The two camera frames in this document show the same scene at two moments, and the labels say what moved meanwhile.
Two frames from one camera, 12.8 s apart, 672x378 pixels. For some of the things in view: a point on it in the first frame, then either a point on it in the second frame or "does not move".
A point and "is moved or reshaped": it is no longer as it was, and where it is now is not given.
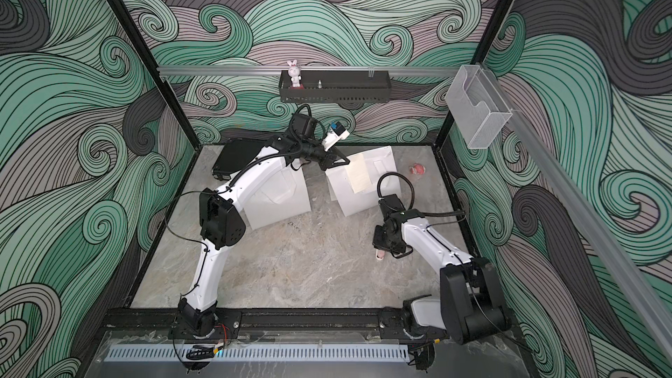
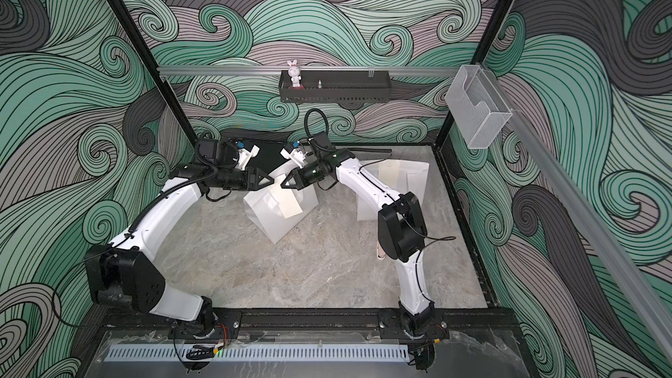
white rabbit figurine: (296, 77) does not move
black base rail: (257, 321) does not move
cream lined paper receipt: (358, 173) is moved or reshaped
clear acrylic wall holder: (477, 105) does not move
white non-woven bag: (358, 185) -> (365, 211)
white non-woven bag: (275, 195) is moved or reshaped
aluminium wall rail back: (220, 69) does not move
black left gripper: (331, 158) -> (258, 174)
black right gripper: (378, 241) -> (300, 178)
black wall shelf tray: (334, 86) does not move
